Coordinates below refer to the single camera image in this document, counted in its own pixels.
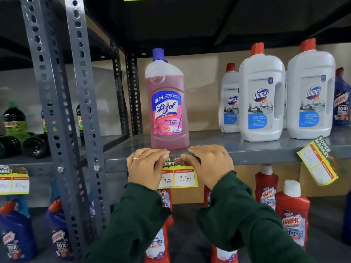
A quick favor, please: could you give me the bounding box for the person's left hand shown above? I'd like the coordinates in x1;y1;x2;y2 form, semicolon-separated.
126;148;171;191

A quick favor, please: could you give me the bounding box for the person's right hand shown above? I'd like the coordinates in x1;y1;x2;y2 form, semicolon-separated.
180;145;234;191

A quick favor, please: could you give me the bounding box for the person's left forearm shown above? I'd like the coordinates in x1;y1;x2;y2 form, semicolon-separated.
84;182;172;263

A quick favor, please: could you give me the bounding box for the person's right forearm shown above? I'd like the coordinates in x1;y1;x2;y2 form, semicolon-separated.
196;171;316;263

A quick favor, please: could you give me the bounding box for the grey slotted metal shelf rack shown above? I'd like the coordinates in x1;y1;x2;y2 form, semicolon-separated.
64;0;351;263
0;0;131;263

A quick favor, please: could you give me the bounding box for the pink floor cleaner bottle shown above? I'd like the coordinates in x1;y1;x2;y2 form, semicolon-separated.
145;48;190;150

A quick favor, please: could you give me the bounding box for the white cleaner bottle red cap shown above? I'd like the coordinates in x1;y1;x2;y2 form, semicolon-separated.
239;43;286;142
287;38;336;140
218;63;242;133

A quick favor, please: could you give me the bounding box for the red bathroom cleaner bottle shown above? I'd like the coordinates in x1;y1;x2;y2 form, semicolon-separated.
275;180;311;250
255;164;279;211
144;188;175;263
203;184;239;263

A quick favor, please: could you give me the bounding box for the dark green cleaner bottle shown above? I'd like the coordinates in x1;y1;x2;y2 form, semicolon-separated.
3;101;28;140
76;104;84;143
0;135;22;159
41;102;59;134
22;134;50;159

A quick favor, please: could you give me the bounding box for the blue toilet cleaner bottle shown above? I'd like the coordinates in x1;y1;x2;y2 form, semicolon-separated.
332;67;351;126
46;199;73;261
6;194;30;218
341;189;351;247
0;200;38;263

